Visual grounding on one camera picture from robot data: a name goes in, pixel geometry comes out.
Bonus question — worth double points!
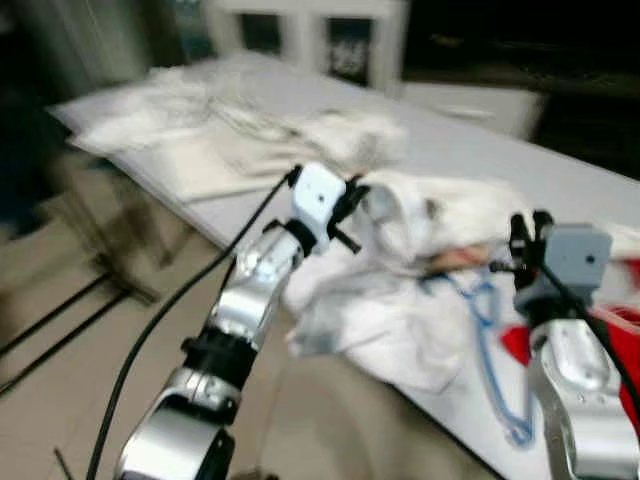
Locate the blue plastic hanger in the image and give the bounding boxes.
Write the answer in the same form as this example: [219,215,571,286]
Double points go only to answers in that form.
[425,270,536,446]

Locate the white printed t-shirt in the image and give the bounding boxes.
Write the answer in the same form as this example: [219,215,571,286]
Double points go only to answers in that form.
[285,170,561,393]

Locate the red shorts white stripes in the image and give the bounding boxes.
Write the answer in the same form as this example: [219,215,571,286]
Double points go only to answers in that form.
[500,258,640,433]

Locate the white drawer unit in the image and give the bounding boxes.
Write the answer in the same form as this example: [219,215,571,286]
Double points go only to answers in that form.
[400,82,546,139]

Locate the white glass door cabinet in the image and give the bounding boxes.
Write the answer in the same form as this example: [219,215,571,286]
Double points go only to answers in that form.
[205,0,411,93]

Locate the black TV stand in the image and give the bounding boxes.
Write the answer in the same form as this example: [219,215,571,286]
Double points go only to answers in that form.
[405,0,640,171]

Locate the white crumpled jacket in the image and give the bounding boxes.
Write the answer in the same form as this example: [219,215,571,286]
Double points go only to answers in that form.
[70,70,216,156]

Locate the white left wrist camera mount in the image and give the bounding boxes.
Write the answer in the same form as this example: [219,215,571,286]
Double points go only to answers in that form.
[290,163,347,251]

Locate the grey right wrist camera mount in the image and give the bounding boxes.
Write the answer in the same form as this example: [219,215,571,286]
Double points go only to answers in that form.
[540,225,613,301]

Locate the black clothes rack frame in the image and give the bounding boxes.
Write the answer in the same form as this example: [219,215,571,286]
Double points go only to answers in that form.
[0,150,161,396]

